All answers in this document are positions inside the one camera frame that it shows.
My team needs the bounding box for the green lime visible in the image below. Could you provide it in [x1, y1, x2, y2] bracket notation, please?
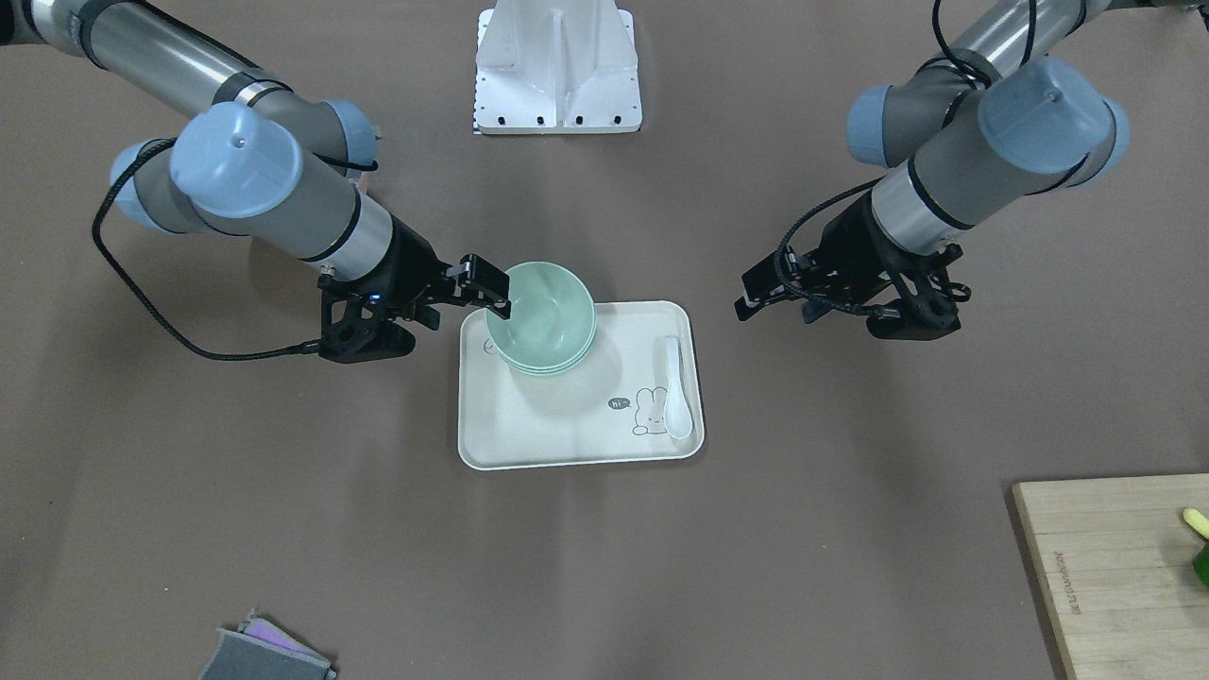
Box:
[1191, 543, 1209, 588]

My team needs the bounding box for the wooden cutting board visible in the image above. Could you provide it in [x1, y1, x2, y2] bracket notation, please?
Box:
[1011, 473, 1208, 679]

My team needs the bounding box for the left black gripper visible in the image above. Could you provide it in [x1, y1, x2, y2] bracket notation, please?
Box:
[734, 194, 971, 341]

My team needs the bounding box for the yellow plastic knife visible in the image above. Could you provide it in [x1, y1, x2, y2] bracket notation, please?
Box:
[1182, 507, 1209, 541]

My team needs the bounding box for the grey-green bowl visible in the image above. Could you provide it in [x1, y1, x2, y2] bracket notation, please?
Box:
[501, 334, 596, 376]

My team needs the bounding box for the cream rabbit print tray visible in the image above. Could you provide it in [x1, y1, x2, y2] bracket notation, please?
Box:
[457, 300, 707, 469]

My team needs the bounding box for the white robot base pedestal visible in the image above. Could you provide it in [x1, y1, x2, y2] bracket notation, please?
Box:
[472, 1, 643, 136]

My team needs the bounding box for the grey and purple cloth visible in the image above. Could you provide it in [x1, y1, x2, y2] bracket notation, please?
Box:
[198, 613, 339, 679]

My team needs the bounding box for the white ceramic spoon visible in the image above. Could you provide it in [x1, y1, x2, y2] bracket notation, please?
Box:
[664, 335, 692, 440]

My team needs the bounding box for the mint green bowl on tray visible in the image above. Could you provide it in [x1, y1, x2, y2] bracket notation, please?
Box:
[501, 345, 592, 376]

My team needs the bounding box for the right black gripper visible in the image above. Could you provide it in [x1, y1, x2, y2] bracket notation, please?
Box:
[316, 215, 511, 365]

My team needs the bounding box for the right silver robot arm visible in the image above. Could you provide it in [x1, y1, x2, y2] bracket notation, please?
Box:
[2, 1, 511, 365]

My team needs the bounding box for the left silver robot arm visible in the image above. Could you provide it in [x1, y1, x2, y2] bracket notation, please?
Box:
[734, 1, 1130, 341]

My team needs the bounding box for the light green bowl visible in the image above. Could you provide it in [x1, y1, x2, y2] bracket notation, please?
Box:
[486, 263, 597, 359]

